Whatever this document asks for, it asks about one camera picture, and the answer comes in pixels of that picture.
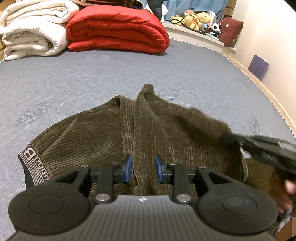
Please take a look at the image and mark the olive corduroy pants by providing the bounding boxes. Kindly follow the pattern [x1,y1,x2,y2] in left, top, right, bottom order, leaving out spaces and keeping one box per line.
[18,84,285,197]

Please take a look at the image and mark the person's right hand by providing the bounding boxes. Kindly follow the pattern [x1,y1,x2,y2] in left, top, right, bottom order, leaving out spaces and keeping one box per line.
[269,169,295,217]

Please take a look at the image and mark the grey quilted mattress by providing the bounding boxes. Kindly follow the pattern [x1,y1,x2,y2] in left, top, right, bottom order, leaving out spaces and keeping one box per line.
[1,40,295,240]

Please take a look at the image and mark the purple box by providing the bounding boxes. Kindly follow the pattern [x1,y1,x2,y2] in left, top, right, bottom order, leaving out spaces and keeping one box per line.
[248,54,269,81]

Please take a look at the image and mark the dark red pillow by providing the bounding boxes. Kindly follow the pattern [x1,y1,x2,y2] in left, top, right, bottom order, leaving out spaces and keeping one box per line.
[218,17,244,47]

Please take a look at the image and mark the panda plush toy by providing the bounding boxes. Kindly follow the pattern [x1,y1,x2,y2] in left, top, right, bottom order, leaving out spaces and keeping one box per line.
[208,23,221,38]

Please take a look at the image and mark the red folded quilt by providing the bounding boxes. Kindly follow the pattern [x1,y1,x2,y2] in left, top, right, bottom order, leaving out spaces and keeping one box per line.
[66,5,170,54]

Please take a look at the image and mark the white window sill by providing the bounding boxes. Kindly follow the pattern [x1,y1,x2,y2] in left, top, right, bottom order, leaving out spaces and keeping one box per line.
[163,21,236,54]

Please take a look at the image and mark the yellow plush toy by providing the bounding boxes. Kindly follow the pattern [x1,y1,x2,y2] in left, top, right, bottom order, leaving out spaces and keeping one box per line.
[171,10,211,33]

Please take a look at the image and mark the blue curtain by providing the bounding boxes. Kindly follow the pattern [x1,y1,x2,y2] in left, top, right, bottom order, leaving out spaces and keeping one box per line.
[162,0,230,23]

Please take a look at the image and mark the white folded blanket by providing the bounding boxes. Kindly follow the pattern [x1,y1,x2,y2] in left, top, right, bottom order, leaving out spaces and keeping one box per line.
[1,1,80,61]

